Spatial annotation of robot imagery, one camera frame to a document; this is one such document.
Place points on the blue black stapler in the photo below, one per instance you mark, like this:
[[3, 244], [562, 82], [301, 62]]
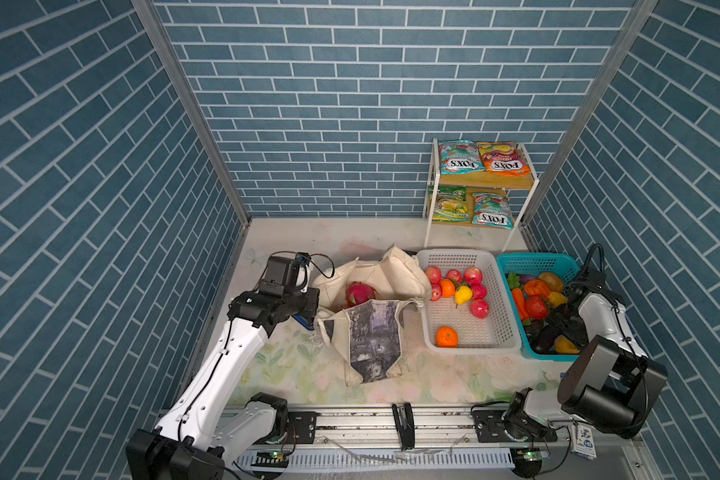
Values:
[[305, 322]]

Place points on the purple eggplant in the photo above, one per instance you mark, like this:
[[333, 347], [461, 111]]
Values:
[[543, 343]]

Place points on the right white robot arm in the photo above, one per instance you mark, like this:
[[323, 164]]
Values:
[[612, 385]]

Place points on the teal plastic basket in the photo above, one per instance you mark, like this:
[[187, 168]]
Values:
[[564, 266]]

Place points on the pink dragon fruit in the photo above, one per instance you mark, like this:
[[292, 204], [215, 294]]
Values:
[[358, 293]]

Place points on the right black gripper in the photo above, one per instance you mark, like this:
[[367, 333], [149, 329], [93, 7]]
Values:
[[557, 317]]

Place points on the green fox's candy bag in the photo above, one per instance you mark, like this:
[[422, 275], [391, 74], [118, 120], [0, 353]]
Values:
[[491, 210], [459, 157]]

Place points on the black rail clamp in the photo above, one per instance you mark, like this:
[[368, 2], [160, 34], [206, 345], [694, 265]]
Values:
[[404, 421]]

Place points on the white wooden two-tier shelf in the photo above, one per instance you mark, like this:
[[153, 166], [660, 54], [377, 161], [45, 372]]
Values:
[[478, 181]]

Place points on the white plastic basket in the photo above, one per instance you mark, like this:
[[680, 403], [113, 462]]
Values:
[[497, 333]]

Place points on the white blue box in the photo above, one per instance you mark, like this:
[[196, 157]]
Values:
[[582, 441]]

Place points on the green yellow candy bag lower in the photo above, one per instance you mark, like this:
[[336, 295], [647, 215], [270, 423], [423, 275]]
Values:
[[451, 205]]

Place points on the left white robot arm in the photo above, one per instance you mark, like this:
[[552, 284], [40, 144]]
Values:
[[188, 442]]

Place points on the green Fox's candy bag top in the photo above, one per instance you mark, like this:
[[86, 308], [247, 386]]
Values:
[[459, 157]]

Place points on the red bell pepper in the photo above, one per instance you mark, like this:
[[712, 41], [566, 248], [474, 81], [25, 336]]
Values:
[[536, 307]]

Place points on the yellow corn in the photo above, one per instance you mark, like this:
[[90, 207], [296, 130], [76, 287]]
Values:
[[556, 299]]

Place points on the orange Fox's candy bag top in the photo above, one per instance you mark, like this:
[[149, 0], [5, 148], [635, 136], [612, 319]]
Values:
[[503, 158]]

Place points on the green Fox's candy bag lower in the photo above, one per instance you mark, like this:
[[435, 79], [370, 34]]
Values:
[[491, 210]]

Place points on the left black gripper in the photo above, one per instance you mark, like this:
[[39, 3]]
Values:
[[311, 306]]

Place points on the small orange tangerine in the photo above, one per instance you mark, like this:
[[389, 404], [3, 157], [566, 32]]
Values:
[[448, 288]]

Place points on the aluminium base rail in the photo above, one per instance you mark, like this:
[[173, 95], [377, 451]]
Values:
[[334, 440]]

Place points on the cream canvas tote bag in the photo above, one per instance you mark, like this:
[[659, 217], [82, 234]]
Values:
[[369, 337]]

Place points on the green leafy vegetable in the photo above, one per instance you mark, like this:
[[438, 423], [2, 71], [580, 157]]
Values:
[[513, 281]]

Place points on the yellow lemon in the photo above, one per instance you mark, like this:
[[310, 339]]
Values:
[[563, 346]]

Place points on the brown potato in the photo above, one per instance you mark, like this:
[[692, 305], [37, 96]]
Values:
[[553, 282]]

